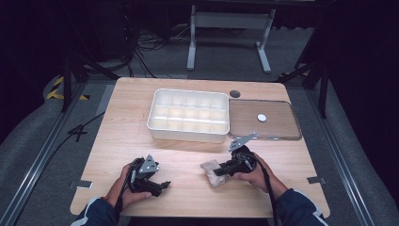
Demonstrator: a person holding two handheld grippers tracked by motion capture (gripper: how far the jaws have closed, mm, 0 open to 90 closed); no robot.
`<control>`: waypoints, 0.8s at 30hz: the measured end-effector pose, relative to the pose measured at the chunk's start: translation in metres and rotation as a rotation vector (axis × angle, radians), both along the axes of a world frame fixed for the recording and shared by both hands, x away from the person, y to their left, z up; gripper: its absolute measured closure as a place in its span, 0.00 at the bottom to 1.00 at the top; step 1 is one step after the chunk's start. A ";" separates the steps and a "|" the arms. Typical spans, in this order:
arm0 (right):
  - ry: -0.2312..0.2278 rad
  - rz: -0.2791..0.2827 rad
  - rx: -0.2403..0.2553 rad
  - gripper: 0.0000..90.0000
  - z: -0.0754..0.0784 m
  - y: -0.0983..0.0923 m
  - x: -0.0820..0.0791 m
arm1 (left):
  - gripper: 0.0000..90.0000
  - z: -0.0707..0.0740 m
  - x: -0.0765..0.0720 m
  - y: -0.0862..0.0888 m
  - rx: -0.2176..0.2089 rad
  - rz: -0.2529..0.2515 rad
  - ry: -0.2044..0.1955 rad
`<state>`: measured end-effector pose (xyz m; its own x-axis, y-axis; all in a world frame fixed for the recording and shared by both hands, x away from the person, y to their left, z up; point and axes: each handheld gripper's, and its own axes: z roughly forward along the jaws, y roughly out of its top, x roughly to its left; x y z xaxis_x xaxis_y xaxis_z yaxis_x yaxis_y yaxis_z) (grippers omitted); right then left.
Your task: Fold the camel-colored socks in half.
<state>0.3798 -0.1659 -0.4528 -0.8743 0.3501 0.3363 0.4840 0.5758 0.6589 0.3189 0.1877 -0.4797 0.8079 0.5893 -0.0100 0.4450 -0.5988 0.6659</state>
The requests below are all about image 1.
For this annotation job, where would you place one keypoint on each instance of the red wristband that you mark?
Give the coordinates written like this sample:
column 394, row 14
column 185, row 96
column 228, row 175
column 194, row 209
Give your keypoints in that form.
column 104, row 198

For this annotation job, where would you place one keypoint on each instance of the yellow black hazard tape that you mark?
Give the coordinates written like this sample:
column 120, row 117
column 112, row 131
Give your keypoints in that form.
column 55, row 91

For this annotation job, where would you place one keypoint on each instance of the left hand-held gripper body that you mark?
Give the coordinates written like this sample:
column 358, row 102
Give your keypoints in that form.
column 142, row 179

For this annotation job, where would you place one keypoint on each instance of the person's right hand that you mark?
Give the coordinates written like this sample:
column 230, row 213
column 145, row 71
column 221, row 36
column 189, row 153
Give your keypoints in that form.
column 258, row 179

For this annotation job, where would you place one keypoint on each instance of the beige ankle sock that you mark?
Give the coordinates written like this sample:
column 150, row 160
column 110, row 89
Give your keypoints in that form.
column 213, row 175

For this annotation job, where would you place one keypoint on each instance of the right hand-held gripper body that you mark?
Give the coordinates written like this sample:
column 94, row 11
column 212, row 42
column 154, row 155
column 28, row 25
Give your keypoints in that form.
column 244, row 160

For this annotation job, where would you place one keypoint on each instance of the white metal desk frame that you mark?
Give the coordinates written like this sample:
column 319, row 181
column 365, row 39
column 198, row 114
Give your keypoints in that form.
column 230, row 20

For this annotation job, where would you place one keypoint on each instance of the white divided storage box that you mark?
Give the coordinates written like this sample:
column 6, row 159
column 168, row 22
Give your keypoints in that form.
column 188, row 116

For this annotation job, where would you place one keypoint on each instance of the person's left hand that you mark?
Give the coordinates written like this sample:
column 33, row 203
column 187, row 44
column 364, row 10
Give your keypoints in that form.
column 131, row 197

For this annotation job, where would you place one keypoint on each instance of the black metal stand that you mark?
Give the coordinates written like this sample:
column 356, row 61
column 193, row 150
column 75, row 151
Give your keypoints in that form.
column 66, row 84
column 323, row 88

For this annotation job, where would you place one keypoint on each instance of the dark round table grommet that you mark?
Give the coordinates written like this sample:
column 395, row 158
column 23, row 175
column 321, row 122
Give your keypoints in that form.
column 235, row 93

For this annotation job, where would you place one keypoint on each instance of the clear lid with white knob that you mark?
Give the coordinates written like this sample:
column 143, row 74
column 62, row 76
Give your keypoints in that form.
column 269, row 125

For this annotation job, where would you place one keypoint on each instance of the grey tape piece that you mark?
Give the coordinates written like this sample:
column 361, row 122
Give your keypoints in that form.
column 81, row 184
column 316, row 180

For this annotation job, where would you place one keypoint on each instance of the aluminium floor rail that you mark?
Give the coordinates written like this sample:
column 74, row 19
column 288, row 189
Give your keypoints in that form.
column 342, row 163
column 37, row 160

